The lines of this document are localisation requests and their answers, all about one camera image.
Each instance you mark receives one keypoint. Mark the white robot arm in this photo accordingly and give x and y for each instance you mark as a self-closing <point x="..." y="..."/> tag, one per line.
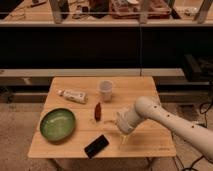
<point x="146" y="107"/>

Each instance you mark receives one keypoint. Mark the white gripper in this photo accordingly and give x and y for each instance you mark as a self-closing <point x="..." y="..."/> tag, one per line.
<point x="127" y="120"/>

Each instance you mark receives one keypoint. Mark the red tray on shelf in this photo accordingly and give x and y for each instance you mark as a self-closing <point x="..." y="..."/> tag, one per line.
<point x="133" y="8"/>

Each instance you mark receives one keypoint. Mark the green ceramic bowl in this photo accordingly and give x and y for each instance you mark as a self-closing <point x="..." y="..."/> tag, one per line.
<point x="57" y="124"/>

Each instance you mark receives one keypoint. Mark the long background shelf bench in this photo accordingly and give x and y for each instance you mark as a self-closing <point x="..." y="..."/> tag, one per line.
<point x="89" y="72"/>

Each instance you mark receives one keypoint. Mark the dark red chili pepper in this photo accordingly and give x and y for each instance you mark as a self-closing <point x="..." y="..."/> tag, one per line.
<point x="98" y="112"/>

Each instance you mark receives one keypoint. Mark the black rectangular eraser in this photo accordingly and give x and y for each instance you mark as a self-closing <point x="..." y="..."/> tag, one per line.
<point x="96" y="146"/>

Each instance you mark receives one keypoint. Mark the wooden table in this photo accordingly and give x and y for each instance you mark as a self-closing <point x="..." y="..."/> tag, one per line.
<point x="150" y="139"/>

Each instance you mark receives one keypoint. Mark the white tube with label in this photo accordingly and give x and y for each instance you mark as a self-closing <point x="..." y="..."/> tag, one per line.
<point x="73" y="95"/>

